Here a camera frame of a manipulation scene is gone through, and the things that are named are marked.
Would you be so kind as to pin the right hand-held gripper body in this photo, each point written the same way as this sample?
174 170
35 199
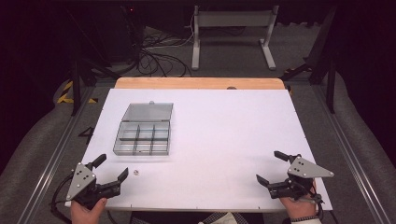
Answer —
306 169

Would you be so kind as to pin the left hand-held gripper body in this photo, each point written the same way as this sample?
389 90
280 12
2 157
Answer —
81 179

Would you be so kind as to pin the person's left hand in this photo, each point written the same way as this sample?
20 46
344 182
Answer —
82 214

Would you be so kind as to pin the person's right hand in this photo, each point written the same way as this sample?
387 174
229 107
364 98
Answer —
300 207

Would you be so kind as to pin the clear plastic compartment box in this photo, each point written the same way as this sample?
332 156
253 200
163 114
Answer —
144 137

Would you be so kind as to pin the dark beaded wristband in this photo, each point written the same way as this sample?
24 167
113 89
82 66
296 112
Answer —
304 218

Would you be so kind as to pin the white table cover sheet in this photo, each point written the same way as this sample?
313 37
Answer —
218 140

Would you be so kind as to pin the yellow and black floor tape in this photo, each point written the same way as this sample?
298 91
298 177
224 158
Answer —
67 93

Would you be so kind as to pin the black tripod stand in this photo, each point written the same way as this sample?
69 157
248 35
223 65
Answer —
76 77

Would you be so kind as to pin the black angled metal stand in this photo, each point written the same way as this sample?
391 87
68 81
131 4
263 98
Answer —
323 62

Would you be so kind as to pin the aluminium floor rail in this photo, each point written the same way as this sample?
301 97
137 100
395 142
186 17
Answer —
53 161
348 155

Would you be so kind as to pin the white metal stand frame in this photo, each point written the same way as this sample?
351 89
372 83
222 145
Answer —
233 19

